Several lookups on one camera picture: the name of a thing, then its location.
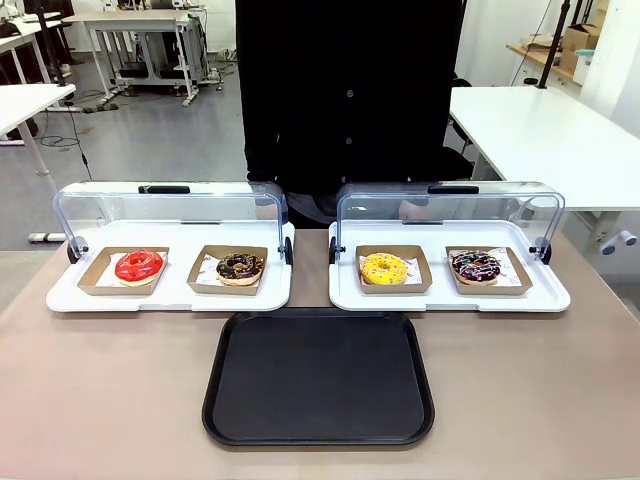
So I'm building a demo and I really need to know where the brown cardboard box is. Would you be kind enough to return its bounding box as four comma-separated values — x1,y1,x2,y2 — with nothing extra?
559,23,604,71

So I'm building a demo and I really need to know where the beige top workbench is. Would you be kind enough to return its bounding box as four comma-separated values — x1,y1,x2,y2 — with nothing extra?
60,5,221,107

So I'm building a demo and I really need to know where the purple drizzled donut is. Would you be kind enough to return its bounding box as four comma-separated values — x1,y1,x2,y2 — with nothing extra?
450,249,501,286

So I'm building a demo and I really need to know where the small white table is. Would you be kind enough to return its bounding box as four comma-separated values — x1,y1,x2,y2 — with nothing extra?
0,82,77,244

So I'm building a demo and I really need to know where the clear hinged display lid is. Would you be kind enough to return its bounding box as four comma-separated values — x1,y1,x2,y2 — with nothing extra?
328,180,567,266
52,180,295,266

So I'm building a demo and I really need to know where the red glazed donut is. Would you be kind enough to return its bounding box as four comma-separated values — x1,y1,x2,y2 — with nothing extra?
114,248,166,288

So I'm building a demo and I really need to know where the brown cardboard donut tray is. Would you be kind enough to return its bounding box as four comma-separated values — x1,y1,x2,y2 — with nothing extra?
186,244,269,297
77,246,170,297
445,245,534,297
355,244,433,295

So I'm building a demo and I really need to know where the chocolate glazed donut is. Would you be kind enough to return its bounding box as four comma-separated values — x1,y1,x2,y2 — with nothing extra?
215,252,266,287

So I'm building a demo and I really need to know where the wooden wall shelf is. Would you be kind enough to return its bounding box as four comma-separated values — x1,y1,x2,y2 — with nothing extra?
505,42,586,87

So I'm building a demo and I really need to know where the white display tray base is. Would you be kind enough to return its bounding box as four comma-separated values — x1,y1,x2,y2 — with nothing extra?
328,219,572,314
45,219,294,314

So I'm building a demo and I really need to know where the yellow sprinkled donut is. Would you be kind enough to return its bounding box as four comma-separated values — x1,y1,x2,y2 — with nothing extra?
360,252,409,286

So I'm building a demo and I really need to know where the black stand pole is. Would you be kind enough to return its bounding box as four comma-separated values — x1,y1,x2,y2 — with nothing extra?
533,0,574,91

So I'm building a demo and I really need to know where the black plastic serving tray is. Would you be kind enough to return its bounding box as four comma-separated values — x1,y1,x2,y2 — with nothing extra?
201,308,436,447

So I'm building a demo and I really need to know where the person in black shirt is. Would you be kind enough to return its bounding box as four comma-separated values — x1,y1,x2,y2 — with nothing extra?
234,0,475,230

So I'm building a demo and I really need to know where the black tripod pole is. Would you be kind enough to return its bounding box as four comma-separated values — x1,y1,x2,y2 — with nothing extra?
33,0,69,88

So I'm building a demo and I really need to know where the large white table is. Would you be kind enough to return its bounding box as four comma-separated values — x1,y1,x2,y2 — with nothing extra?
448,85,640,256

